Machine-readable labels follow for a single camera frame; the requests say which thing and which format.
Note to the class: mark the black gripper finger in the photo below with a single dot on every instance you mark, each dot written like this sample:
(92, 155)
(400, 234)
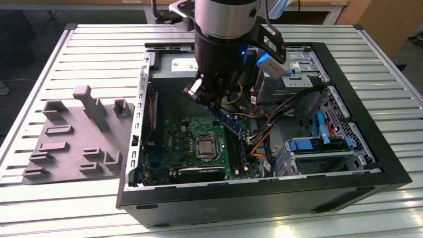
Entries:
(201, 90)
(228, 86)

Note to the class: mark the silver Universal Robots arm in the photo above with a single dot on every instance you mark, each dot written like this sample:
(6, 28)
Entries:
(224, 17)

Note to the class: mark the black RAM slot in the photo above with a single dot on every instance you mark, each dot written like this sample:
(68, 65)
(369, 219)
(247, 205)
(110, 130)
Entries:
(228, 153)

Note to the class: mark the grey power supply unit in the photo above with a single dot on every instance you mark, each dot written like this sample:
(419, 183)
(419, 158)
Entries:
(170, 94)

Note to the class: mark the green motherboard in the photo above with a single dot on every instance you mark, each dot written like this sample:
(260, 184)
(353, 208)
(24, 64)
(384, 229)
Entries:
(174, 129)

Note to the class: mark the blue plastic drive latch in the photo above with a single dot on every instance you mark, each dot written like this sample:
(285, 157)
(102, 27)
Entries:
(291, 73)

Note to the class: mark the metal drive cage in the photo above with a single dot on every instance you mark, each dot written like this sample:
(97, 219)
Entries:
(297, 84)

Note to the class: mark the silver CPU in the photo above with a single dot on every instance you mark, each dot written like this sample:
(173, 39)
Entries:
(205, 147)

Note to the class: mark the blue expansion slot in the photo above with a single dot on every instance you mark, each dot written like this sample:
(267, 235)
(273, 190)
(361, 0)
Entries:
(154, 161)

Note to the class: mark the hard disk in blue carrier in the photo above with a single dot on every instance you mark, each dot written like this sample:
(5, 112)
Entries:
(305, 145)

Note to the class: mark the black graphics card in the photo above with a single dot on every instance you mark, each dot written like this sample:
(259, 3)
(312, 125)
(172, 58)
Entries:
(197, 173)

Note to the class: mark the white framed workbench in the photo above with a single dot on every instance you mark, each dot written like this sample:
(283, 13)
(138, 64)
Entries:
(335, 15)

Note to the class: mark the blue video port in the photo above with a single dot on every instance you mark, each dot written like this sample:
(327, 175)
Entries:
(138, 177)

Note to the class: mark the metal disk bay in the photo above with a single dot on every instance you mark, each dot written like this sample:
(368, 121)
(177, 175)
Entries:
(323, 155)

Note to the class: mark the grey parts rack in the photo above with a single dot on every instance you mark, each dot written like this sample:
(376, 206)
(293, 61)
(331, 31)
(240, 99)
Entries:
(82, 138)

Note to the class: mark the black open PC case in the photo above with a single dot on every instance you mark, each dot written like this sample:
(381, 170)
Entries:
(231, 205)

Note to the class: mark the wooden cabinet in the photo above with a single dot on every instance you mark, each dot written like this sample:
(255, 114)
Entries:
(385, 22)

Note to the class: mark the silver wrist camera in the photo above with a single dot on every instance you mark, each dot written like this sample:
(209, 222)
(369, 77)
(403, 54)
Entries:
(273, 67)

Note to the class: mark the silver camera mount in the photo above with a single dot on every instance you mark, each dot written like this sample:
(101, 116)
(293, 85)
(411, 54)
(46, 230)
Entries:
(182, 10)

